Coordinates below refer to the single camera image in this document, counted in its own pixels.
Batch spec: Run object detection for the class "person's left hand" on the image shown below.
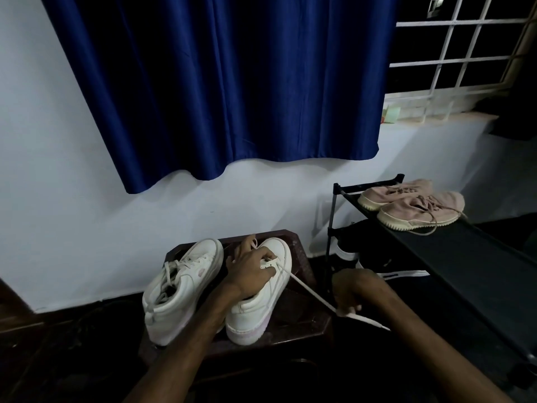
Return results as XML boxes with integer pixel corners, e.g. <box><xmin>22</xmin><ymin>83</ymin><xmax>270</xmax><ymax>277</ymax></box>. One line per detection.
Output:
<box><xmin>222</xmin><ymin>235</ymin><xmax>279</xmax><ymax>299</ymax></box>

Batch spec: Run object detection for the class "person's right hand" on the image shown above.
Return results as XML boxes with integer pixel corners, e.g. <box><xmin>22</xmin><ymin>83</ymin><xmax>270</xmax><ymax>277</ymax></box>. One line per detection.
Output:
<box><xmin>331</xmin><ymin>268</ymin><xmax>393</xmax><ymax>317</ymax></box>

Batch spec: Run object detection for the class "person's right forearm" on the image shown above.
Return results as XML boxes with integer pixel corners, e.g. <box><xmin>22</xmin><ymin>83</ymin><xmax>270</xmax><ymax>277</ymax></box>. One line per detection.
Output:
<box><xmin>369</xmin><ymin>293</ymin><xmax>515</xmax><ymax>403</ymax></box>

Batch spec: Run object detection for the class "person's left forearm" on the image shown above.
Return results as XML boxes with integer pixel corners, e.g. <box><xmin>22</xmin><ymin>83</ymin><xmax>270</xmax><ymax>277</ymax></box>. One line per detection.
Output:
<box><xmin>124</xmin><ymin>285</ymin><xmax>240</xmax><ymax>403</ymax></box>

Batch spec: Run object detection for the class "black sneaker white sole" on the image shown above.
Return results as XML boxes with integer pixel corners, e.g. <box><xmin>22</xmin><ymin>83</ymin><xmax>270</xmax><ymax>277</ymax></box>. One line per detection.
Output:
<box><xmin>333</xmin><ymin>243</ymin><xmax>361</xmax><ymax>261</ymax></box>
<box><xmin>356</xmin><ymin>260</ymin><xmax>431</xmax><ymax>282</ymax></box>

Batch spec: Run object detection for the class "dark brown plastic stool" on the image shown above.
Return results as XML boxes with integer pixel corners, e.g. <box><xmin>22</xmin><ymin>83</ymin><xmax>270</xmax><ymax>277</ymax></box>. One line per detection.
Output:
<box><xmin>137</xmin><ymin>229</ymin><xmax>336</xmax><ymax>365</ymax></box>

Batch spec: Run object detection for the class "pink sneaker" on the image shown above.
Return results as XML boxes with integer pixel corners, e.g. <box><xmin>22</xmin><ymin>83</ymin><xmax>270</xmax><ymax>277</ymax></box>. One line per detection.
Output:
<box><xmin>357</xmin><ymin>178</ymin><xmax>434</xmax><ymax>213</ymax></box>
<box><xmin>376</xmin><ymin>190</ymin><xmax>469</xmax><ymax>236</ymax></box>

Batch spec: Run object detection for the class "black shoe rack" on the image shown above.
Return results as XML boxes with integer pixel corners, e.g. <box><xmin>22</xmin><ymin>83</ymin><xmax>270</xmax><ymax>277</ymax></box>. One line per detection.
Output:
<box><xmin>323</xmin><ymin>174</ymin><xmax>537</xmax><ymax>374</ymax></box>

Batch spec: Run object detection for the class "blue curtain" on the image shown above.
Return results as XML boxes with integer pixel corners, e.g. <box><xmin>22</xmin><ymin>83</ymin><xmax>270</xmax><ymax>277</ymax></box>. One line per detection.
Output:
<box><xmin>40</xmin><ymin>0</ymin><xmax>399</xmax><ymax>194</ymax></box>
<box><xmin>486</xmin><ymin>58</ymin><xmax>537</xmax><ymax>141</ymax></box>

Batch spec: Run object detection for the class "white window grille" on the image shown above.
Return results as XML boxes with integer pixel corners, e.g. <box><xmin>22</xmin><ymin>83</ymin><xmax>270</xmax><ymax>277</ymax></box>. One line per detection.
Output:
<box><xmin>381</xmin><ymin>0</ymin><xmax>537</xmax><ymax>122</ymax></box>

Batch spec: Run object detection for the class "brown wooden door frame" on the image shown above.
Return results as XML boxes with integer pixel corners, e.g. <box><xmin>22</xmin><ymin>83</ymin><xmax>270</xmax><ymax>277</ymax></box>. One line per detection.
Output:
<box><xmin>0</xmin><ymin>279</ymin><xmax>45</xmax><ymax>336</ymax></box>

